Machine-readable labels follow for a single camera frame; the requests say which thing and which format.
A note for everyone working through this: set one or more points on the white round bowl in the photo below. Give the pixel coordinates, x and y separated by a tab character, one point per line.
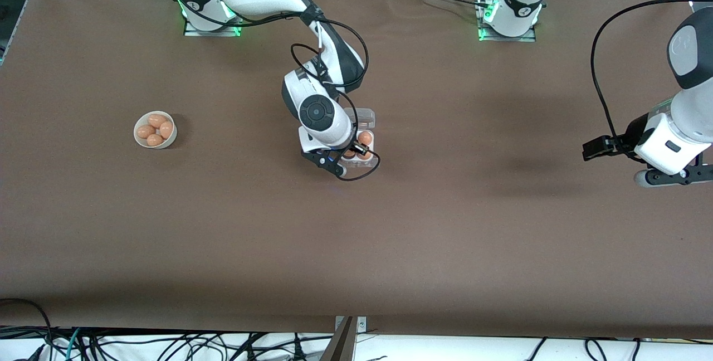
159	146

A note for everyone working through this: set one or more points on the silver table edge bracket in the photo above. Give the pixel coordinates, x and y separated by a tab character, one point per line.
361	325

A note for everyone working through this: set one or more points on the brown egg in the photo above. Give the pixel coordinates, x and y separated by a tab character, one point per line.
154	140
365	138
157	121
365	156
166	130
145	131
349	154

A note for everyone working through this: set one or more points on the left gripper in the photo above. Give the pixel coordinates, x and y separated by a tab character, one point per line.
629	137

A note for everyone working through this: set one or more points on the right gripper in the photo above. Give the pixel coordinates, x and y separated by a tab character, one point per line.
354	150

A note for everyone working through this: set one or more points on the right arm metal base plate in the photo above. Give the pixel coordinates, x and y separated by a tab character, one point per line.
211	33

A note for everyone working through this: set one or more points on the clear plastic egg carton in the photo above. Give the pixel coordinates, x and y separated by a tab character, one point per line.
366	118

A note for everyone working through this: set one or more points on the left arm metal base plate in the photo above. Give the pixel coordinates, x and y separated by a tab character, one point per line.
518	39

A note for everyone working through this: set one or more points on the dark metal pole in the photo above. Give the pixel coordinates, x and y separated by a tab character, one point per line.
341	347

